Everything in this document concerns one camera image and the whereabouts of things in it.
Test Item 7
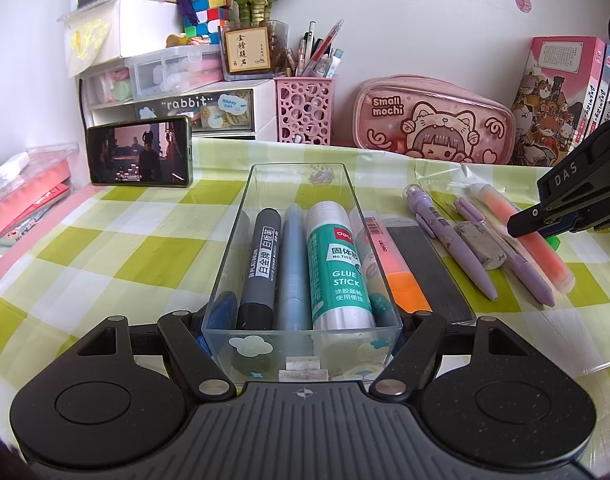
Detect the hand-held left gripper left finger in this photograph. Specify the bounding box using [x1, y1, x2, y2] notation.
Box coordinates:
[72, 290, 239, 402]

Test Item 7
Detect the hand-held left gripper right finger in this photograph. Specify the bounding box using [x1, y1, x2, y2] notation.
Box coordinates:
[367, 310, 532, 402]

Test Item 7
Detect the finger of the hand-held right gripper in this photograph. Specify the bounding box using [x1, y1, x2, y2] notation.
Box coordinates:
[507, 202, 578, 239]

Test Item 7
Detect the black marker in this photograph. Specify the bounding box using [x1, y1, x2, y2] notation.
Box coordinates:
[236, 207, 282, 331]

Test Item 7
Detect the white green glue stick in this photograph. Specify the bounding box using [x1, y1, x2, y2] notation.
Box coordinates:
[305, 201, 372, 331]

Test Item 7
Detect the light blue marker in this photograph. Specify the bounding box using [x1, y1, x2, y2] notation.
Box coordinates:
[274, 203, 314, 332]

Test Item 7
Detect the clear plastic tray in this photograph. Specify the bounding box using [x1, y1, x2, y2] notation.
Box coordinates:
[201, 162, 404, 386]

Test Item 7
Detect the purple pen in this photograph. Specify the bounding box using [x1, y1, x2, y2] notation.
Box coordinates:
[404, 183, 500, 302]
[453, 196, 556, 308]

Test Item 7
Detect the grey eraser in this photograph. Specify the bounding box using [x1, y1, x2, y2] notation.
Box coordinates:
[455, 220, 506, 268]

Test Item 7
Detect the dark grey flat case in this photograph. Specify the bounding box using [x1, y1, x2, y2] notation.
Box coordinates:
[385, 224, 476, 325]

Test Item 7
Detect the orange pink highlighter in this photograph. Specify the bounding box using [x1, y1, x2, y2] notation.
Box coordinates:
[362, 216, 433, 316]

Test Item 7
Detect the pink cartoon book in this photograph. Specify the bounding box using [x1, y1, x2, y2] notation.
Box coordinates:
[510, 36, 608, 166]

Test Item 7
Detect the blue spine book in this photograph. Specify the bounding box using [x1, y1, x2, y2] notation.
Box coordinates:
[592, 42, 610, 136]

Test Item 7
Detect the green checkered tablecloth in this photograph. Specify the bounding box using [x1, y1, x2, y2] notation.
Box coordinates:
[0, 137, 610, 411]

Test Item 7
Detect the pink pencil case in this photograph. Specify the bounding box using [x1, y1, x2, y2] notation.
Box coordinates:
[352, 74, 516, 166]

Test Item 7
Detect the smartphone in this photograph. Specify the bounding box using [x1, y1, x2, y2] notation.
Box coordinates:
[86, 114, 193, 188]

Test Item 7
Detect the clear box with pink books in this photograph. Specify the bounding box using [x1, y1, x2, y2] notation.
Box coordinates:
[0, 142, 80, 246]

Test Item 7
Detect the white drawer unit black front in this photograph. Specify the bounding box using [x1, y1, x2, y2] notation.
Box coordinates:
[80, 80, 278, 141]

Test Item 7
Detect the white charger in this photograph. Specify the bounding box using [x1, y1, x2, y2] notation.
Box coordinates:
[0, 154, 28, 178]

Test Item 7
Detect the pink perforated pen holder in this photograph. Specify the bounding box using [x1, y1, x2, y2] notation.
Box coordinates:
[275, 76, 333, 147]

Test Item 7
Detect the bunch of pens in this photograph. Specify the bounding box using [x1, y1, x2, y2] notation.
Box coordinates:
[285, 19, 346, 81]

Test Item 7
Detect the clear drawer organizer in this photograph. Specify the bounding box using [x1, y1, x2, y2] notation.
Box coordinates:
[80, 45, 226, 106]

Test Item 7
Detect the small gold figurine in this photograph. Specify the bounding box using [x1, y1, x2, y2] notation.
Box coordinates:
[165, 34, 209, 49]

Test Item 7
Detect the yellow patterned paper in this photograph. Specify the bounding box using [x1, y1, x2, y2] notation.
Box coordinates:
[67, 17, 110, 78]

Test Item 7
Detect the lucky bamboo in glass pot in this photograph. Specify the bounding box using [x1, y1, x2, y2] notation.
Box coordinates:
[210, 0, 290, 82]

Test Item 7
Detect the white box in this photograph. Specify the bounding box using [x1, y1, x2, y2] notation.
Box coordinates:
[77, 0, 186, 61]

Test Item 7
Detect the colourful cube puzzle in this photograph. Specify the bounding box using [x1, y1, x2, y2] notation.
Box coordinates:
[177, 0, 236, 38]

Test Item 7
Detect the black cable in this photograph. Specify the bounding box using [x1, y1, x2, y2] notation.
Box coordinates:
[77, 77, 93, 131]

